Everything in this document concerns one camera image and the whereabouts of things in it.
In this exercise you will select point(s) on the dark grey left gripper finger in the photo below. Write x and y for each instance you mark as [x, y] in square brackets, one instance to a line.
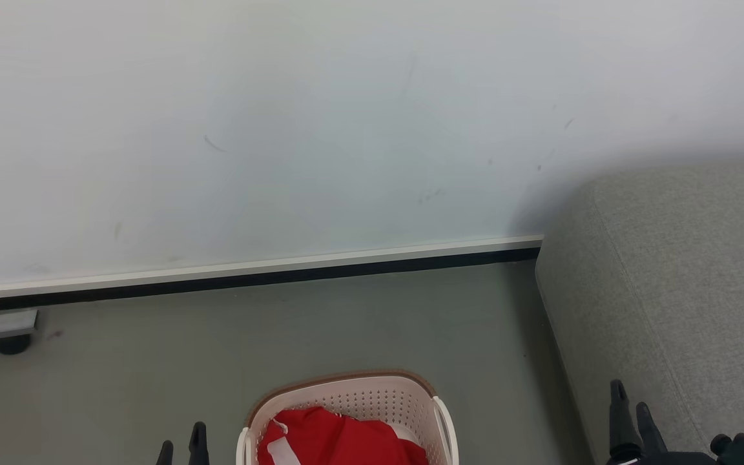
[199, 449]
[165, 455]

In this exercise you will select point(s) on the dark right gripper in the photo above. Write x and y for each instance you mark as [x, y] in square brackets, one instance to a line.
[662, 458]

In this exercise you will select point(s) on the red and white garment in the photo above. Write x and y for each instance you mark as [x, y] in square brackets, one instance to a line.
[340, 439]

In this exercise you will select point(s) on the grey fabric sofa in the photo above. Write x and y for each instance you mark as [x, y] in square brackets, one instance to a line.
[682, 284]

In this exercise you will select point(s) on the cream perforated laundry basket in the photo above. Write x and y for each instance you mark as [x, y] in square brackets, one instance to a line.
[372, 395]

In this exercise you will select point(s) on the white and black baseboard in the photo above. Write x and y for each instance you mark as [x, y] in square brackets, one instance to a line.
[249, 271]

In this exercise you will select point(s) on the black caster wheel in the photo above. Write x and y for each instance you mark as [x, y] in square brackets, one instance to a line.
[10, 345]

